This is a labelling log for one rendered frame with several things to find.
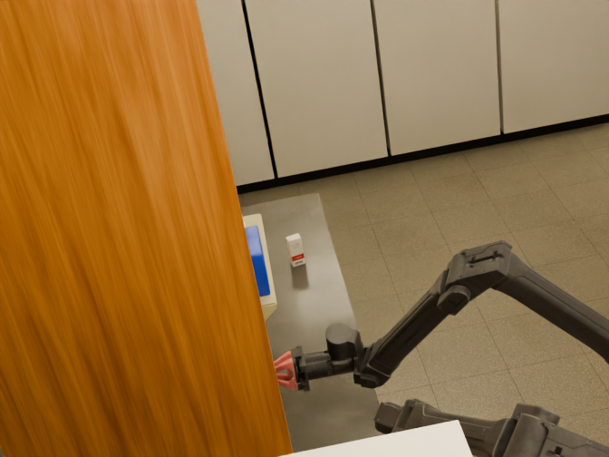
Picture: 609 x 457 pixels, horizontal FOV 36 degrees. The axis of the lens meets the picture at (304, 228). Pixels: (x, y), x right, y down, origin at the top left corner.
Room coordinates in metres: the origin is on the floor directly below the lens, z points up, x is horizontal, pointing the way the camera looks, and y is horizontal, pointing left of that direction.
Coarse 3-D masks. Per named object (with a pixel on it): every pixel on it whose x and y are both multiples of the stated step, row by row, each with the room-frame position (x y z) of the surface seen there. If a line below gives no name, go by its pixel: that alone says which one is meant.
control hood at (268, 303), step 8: (248, 216) 1.65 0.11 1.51; (256, 216) 1.65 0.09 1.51; (248, 224) 1.62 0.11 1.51; (256, 224) 1.61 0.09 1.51; (264, 232) 1.58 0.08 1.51; (264, 240) 1.55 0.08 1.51; (264, 248) 1.52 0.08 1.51; (264, 256) 1.49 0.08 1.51; (272, 280) 1.41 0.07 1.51; (272, 288) 1.38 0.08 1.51; (272, 296) 1.36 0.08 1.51; (264, 304) 1.34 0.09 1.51; (272, 304) 1.34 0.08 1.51; (264, 312) 1.34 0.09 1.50; (272, 312) 1.34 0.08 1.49
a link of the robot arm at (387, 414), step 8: (416, 400) 1.20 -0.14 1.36; (384, 408) 1.25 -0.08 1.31; (392, 408) 1.24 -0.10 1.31; (400, 408) 1.26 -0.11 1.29; (376, 416) 1.24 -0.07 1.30; (384, 416) 1.24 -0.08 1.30; (392, 416) 1.23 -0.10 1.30; (376, 424) 1.25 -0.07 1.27; (384, 424) 1.22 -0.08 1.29; (392, 424) 1.22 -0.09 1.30; (384, 432) 1.24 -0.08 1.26
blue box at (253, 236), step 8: (248, 232) 1.44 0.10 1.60; (256, 232) 1.44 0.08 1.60; (248, 240) 1.41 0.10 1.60; (256, 240) 1.41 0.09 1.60; (256, 248) 1.38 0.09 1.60; (256, 256) 1.36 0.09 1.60; (256, 264) 1.36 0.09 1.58; (264, 264) 1.37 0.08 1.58; (256, 272) 1.36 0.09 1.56; (264, 272) 1.36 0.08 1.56; (256, 280) 1.36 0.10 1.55; (264, 280) 1.36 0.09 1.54; (264, 288) 1.36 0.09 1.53; (264, 296) 1.36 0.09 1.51
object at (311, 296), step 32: (288, 224) 2.54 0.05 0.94; (320, 224) 2.50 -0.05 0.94; (288, 256) 2.36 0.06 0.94; (320, 256) 2.33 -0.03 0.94; (288, 288) 2.19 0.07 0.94; (320, 288) 2.16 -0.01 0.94; (288, 320) 2.04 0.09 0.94; (320, 320) 2.02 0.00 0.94; (352, 320) 1.99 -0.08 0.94; (320, 384) 1.76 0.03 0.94; (352, 384) 1.74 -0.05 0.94; (288, 416) 1.67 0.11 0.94; (320, 416) 1.65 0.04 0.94; (352, 416) 1.64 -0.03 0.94
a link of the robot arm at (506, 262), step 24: (504, 240) 1.40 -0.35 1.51; (456, 264) 1.42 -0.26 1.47; (480, 264) 1.38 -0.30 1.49; (504, 264) 1.36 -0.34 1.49; (480, 288) 1.36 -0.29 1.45; (504, 288) 1.36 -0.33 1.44; (528, 288) 1.34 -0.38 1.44; (552, 288) 1.36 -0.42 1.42; (552, 312) 1.34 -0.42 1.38; (576, 312) 1.33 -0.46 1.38; (576, 336) 1.33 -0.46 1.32; (600, 336) 1.32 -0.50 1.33
